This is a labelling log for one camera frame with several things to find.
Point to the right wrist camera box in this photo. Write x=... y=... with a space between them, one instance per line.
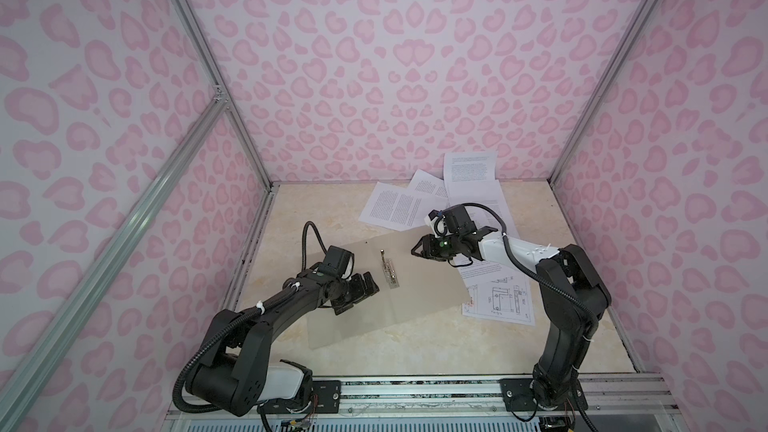
x=452 y=221

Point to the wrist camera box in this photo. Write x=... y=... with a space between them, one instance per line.
x=337 y=262
x=452 y=221

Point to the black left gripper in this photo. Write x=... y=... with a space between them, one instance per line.
x=361 y=290

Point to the white technical drawing sheet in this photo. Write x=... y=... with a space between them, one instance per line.
x=506 y=300

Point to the black mount plate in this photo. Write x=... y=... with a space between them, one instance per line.
x=529 y=395
x=326 y=396

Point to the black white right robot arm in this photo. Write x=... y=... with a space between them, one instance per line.
x=574 y=298

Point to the beige cardboard folder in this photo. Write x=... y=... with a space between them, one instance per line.
x=425 y=287

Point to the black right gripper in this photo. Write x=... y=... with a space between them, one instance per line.
x=426 y=251

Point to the aluminium frame post left corner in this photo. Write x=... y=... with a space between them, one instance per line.
x=202 y=47

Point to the aluminium frame post right corner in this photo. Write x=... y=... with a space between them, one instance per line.
x=643 y=14

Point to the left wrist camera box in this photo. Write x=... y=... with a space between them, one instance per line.
x=337 y=262

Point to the aluminium diagonal brace left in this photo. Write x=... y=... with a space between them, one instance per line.
x=35 y=371

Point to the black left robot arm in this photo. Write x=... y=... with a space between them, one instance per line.
x=231 y=371

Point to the aluminium frame post corner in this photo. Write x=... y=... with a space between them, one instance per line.
x=643 y=14
x=202 y=47

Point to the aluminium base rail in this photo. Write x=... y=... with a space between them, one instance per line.
x=617 y=402

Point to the black right mount plate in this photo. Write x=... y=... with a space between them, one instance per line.
x=529 y=395

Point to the aluminium floor rail left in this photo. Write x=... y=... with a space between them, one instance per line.
x=250 y=249

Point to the metal folder clip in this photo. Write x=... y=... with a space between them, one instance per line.
x=389 y=270

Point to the black left mount plate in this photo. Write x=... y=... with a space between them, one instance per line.
x=326 y=396

